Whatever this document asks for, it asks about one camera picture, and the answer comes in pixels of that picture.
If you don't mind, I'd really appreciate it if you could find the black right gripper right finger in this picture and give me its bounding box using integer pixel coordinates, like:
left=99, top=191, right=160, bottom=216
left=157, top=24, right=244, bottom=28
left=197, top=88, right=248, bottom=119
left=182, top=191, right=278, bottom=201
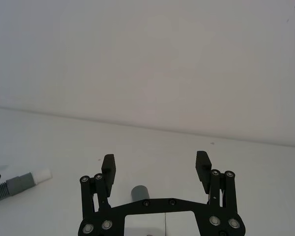
left=196, top=150, right=237, bottom=215

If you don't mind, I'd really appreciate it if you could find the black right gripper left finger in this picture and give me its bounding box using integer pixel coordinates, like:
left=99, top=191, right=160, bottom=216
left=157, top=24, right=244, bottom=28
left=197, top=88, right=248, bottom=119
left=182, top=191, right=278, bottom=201
left=79, top=153, right=118, bottom=220

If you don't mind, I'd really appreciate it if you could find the small grey cylinder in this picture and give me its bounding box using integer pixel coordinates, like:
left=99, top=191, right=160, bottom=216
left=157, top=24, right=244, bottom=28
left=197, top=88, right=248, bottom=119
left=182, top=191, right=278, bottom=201
left=130, top=185, right=150, bottom=202

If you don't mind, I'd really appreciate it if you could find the white table cloth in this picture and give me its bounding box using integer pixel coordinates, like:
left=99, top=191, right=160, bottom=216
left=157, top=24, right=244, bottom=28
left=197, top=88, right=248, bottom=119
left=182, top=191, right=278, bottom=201
left=0, top=105, right=295, bottom=236

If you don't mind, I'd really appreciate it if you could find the grey ribbed hose, white tip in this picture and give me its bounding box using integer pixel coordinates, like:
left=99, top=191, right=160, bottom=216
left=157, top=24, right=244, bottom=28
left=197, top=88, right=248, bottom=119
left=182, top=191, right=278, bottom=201
left=0, top=168, right=53, bottom=206

